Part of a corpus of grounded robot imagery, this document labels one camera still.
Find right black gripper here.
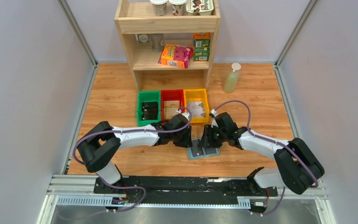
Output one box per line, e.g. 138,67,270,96
197,125,227,148

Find black credit card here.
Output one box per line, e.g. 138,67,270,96
205,148,220,156
190,146,204,158

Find grey-green card holder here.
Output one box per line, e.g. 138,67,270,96
186,139,220,161

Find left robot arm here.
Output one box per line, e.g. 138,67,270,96
73,112,192,194

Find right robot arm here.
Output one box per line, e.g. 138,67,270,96
199,112,325,196

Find tan cards in red bin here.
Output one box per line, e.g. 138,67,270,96
163,100,180,119

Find white card in yellow bin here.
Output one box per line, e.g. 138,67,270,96
186,101,203,109

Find black cards in green bin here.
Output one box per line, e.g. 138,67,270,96
141,101,160,120

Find red plastic bin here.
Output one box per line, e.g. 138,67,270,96
160,90,184,120

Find yellow plastic bin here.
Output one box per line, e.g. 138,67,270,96
183,89,210,124

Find green plastic bin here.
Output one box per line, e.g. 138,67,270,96
136,91,161,126

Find green soap bottle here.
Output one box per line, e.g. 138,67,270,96
223,63,241,93

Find orange pink snack box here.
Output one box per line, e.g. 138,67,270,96
158,44,193,69

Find wooden shelf unit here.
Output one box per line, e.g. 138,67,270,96
114,0,221,90

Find green orange carton box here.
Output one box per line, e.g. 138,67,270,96
193,33,211,62

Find clear glass on shelf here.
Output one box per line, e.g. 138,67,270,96
150,34,165,52

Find glass jar on shelf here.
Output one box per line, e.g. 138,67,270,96
136,34,150,46

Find middle yogurt cup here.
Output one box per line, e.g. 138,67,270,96
168,0,186,16

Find yogurt cup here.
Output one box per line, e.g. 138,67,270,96
168,0,186,16
150,0,168,16

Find chocolate pudding pack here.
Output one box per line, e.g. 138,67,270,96
186,0,214,15

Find left yogurt cup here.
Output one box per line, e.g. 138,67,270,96
150,0,168,16

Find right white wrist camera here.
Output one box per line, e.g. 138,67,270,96
209,109,218,127

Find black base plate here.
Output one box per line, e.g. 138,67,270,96
93,175,278,205

